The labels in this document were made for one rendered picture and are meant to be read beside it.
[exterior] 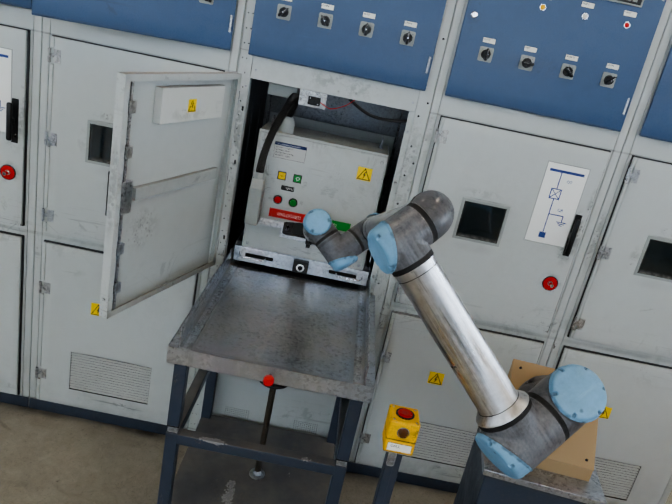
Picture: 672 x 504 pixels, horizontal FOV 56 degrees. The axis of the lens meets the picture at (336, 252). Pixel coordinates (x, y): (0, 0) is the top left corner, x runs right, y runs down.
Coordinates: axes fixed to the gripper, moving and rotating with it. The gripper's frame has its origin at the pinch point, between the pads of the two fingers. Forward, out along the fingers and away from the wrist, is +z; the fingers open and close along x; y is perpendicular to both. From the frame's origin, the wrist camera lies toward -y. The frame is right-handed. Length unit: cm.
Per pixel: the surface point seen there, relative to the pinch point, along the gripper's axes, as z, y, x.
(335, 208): -1.7, 7.6, 13.8
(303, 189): -3.9, -5.9, 18.0
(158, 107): -58, -51, 19
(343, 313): -9.7, 17.9, -25.7
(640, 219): -19, 118, 29
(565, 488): -60, 85, -65
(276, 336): -33, -3, -39
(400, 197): -11.1, 30.4, 20.7
